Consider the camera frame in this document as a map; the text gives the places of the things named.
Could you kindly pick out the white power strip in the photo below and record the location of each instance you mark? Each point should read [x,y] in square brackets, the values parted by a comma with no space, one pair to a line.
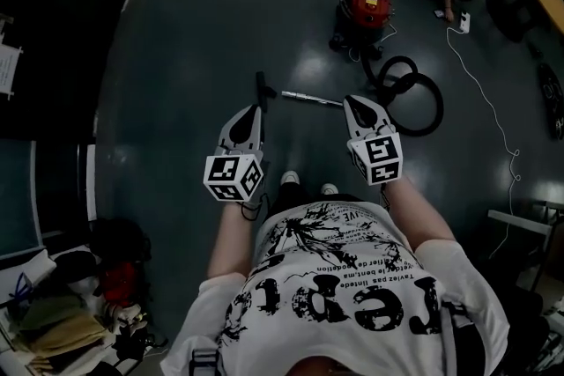
[464,22]

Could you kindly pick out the person's left white shoe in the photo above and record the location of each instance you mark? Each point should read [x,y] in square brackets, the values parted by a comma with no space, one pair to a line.
[290,178]

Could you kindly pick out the person's right forearm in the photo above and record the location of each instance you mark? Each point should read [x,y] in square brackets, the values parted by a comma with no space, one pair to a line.
[418,216]

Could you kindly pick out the red vacuum cleaner body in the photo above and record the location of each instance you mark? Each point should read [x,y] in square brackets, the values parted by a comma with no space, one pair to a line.
[368,2]

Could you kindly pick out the black trousers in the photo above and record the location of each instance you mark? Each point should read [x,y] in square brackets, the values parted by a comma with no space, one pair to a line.
[288,196]

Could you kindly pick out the yellow folded cloth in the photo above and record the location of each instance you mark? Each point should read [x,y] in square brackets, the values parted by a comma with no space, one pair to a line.
[66,341]

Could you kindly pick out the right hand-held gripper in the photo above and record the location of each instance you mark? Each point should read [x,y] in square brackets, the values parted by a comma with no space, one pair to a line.
[379,158]

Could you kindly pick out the red cloth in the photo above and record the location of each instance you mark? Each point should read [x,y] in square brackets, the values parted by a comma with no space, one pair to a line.
[118,284]

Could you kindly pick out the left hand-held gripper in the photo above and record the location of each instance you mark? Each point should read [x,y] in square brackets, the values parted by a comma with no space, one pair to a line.
[233,178]

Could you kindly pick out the person's right white shoe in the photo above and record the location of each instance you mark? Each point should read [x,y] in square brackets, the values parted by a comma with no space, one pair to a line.
[329,188]

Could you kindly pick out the person's left forearm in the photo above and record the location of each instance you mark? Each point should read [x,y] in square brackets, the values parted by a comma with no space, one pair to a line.
[233,242]

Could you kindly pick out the white framed glass panel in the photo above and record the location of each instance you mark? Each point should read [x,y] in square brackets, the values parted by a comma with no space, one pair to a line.
[17,198]

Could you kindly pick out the vacuum wand with floor nozzle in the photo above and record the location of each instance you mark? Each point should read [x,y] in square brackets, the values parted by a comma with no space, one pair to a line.
[308,98]

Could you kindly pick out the person's white shoe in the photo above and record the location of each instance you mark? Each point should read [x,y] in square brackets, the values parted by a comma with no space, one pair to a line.
[290,178]
[329,188]

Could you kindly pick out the white printed t-shirt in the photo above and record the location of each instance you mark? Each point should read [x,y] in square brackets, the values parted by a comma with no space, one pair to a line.
[343,299]

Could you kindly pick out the cluttered white equipment desk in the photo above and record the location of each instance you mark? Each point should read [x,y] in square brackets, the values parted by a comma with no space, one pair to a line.
[553,339]

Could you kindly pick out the white table frame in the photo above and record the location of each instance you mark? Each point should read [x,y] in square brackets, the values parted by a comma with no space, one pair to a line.
[520,220]

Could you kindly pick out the green folded cloth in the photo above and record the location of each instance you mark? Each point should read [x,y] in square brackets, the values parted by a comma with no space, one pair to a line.
[50,312]

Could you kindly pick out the black swivel chair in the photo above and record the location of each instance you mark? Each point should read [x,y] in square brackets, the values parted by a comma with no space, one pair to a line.
[511,15]

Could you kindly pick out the small white notched board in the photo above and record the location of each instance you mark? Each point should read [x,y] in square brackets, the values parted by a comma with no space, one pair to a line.
[8,70]

